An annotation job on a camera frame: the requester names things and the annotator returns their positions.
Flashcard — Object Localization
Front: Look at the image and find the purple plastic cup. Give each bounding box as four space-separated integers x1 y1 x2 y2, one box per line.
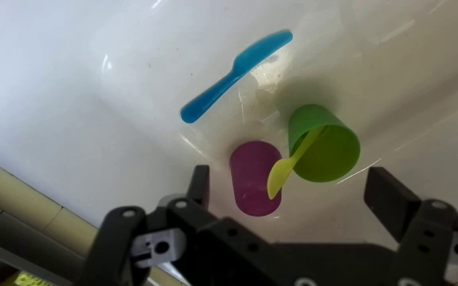
227 140 284 218

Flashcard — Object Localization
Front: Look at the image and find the blue plastic knife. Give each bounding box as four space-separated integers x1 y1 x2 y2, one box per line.
180 29 294 126

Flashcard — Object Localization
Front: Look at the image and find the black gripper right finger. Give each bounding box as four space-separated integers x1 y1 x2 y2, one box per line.
362 165 458 286

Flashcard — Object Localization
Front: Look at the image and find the green plastic cup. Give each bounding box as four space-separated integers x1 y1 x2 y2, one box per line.
286 103 361 184

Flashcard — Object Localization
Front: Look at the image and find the yellow plastic spoon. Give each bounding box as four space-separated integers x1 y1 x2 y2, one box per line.
265 126 326 202

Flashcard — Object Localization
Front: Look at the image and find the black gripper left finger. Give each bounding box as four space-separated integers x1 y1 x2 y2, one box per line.
75 164 315 286

